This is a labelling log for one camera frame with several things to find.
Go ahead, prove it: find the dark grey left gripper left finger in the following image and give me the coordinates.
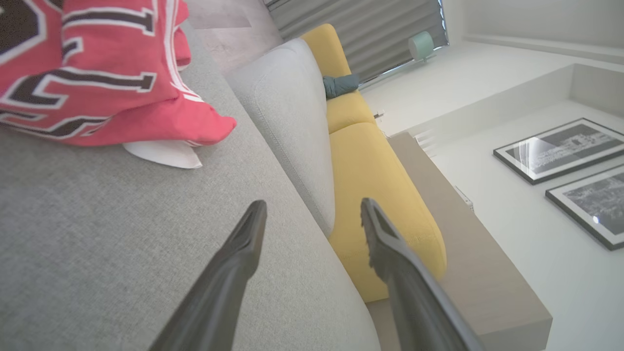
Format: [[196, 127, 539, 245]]
[[149, 200, 268, 351]]

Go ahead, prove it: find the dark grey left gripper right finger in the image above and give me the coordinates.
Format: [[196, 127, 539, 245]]
[[360, 197, 486, 351]]

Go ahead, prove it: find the red jersey with black lettering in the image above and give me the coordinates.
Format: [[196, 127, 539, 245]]
[[0, 0, 237, 170]]

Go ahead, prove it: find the beige wooden ledge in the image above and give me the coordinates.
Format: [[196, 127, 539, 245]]
[[366, 132, 553, 351]]

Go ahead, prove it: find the yellow sofa back cushion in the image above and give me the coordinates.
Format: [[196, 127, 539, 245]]
[[326, 90, 377, 135], [329, 122, 447, 303], [300, 23, 352, 78]]

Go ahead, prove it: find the large grey sofa seat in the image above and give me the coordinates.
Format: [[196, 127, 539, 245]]
[[0, 19, 382, 351]]

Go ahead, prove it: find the grey sofa seat cushion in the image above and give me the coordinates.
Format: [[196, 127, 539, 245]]
[[227, 38, 337, 239]]

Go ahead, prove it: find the black framed monochrome picture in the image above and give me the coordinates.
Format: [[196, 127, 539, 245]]
[[493, 117, 624, 185], [545, 165, 624, 252]]

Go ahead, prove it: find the teal throw pillow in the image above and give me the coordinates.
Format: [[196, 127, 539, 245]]
[[323, 74, 360, 100]]

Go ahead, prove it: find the mint green lamp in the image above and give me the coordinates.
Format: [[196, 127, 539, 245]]
[[408, 31, 435, 63]]

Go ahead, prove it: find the grey pleated curtain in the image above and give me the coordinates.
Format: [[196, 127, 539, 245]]
[[263, 0, 449, 84]]

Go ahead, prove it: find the white wall socket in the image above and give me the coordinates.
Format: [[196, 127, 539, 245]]
[[454, 185, 475, 212]]

